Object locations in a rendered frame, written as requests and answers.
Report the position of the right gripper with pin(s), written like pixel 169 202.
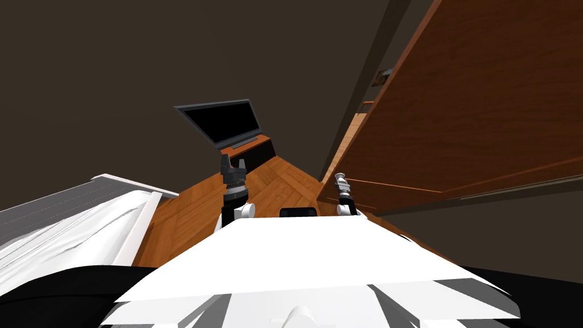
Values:
pixel 340 179

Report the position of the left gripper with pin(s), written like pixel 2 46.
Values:
pixel 234 175

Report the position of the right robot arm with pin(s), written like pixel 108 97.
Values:
pixel 346 202

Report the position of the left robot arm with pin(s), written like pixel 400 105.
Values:
pixel 234 204

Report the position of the brown wooden television stand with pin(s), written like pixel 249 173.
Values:
pixel 256 152

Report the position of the black flat television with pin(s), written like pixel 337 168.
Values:
pixel 223 120

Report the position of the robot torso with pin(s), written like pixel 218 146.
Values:
pixel 300 255

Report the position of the brown wooden door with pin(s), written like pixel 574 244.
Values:
pixel 460 114

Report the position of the white bed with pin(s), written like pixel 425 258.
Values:
pixel 68 228

